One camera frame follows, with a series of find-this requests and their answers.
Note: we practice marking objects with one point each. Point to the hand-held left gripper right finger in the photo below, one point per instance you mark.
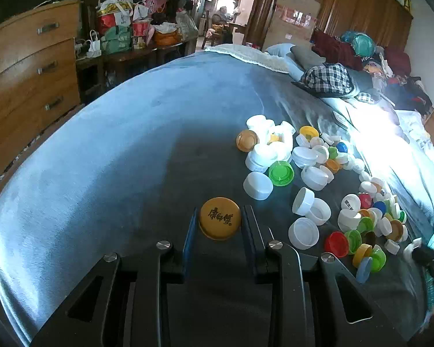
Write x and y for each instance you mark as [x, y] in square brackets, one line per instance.
[247, 231]

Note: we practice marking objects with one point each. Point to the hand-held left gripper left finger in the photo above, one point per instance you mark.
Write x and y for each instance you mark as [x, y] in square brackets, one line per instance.
[190, 236]

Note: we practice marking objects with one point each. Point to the orange printed bottle cap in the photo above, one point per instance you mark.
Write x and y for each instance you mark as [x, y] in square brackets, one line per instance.
[220, 218]

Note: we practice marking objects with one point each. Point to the pile of bottle caps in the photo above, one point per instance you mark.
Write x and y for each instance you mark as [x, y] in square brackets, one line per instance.
[303, 157]

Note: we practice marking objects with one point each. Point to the blue bed blanket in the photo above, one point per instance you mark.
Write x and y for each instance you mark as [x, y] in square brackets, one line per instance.
[112, 159]

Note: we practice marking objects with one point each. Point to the white quilt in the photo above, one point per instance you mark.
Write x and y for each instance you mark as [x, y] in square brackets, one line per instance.
[401, 141]

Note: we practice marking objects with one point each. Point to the plaid shirt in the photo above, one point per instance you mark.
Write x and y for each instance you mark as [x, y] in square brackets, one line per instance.
[327, 79]

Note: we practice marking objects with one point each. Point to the white fleece blanket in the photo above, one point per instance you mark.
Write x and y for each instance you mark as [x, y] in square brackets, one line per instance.
[249, 56]

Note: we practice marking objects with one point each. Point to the light blue pillow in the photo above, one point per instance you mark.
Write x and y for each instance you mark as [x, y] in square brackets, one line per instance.
[280, 52]

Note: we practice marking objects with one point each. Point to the grey pillow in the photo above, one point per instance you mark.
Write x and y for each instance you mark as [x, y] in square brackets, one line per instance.
[307, 57]

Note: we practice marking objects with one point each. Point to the dark wooden table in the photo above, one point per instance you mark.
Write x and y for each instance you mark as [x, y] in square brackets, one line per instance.
[130, 59]

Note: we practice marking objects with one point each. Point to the heap of colourful clothes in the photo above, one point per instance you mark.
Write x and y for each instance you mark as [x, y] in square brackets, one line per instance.
[398, 76]

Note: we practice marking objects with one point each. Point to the orange basin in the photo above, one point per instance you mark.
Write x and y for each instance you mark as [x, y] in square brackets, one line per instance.
[166, 38]

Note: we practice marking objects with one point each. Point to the wooden chair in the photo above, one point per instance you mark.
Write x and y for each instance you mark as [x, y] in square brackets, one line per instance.
[211, 34]

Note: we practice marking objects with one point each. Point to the dark red garment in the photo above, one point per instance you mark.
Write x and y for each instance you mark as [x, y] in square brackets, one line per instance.
[332, 47]

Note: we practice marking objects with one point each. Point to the red paper bucket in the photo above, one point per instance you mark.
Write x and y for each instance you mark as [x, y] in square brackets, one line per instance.
[141, 32]

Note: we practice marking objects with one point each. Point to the green bag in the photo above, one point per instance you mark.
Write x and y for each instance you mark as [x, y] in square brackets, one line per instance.
[116, 39]

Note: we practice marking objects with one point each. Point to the white printed bag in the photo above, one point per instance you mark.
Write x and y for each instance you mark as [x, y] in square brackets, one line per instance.
[187, 25]

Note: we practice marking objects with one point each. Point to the small white paper bag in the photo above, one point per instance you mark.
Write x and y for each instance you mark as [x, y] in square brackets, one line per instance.
[94, 47]

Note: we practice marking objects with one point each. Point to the cardboard box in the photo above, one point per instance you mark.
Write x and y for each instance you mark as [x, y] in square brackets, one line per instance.
[293, 21]

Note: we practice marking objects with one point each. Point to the teal bag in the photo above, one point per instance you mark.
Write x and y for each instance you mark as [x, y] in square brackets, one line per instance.
[361, 43]

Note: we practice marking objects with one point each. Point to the wooden dresser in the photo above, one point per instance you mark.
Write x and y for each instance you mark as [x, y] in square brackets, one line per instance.
[25, 79]

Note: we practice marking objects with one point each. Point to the red and white bag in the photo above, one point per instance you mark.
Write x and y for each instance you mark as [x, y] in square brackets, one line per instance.
[114, 14]

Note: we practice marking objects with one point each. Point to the wooden wardrobe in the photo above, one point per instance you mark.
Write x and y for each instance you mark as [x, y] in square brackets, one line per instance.
[350, 3]

